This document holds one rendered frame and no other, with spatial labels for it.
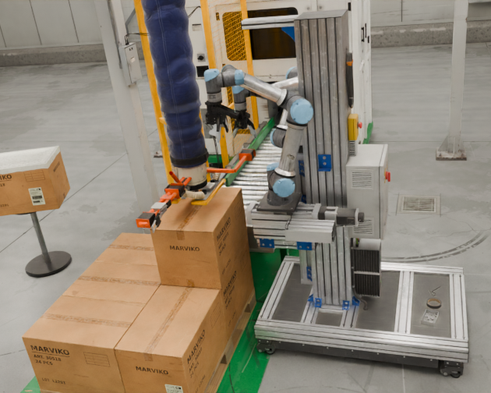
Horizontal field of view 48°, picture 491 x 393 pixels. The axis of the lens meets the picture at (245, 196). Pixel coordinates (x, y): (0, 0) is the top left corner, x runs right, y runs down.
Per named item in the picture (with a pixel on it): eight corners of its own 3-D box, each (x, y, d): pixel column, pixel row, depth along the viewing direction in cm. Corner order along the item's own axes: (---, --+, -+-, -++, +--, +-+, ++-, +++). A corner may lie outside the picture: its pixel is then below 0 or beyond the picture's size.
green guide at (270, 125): (266, 124, 607) (265, 116, 603) (275, 124, 604) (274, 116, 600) (217, 186, 471) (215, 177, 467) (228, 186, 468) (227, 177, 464)
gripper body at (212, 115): (211, 121, 291) (208, 98, 285) (227, 120, 288) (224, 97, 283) (206, 125, 284) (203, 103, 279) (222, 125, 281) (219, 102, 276)
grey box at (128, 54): (137, 79, 461) (130, 42, 448) (143, 78, 460) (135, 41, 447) (125, 85, 444) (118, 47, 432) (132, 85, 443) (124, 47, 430)
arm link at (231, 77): (240, 65, 283) (219, 69, 282) (243, 70, 273) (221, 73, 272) (241, 81, 286) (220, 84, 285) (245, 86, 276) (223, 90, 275)
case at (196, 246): (195, 236, 399) (185, 185, 382) (248, 238, 387) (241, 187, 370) (160, 285, 348) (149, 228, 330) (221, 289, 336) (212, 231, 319)
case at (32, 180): (-15, 217, 450) (-31, 172, 433) (1, 196, 486) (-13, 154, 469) (59, 208, 450) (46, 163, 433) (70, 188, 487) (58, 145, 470)
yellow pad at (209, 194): (211, 180, 358) (210, 173, 356) (226, 181, 355) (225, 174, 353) (191, 204, 329) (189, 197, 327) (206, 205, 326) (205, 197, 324)
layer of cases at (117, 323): (132, 277, 434) (121, 232, 417) (254, 287, 404) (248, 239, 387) (40, 389, 333) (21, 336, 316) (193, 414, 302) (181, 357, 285)
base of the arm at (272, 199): (294, 195, 328) (294, 179, 324) (289, 207, 316) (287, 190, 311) (270, 194, 333) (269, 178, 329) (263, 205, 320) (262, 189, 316)
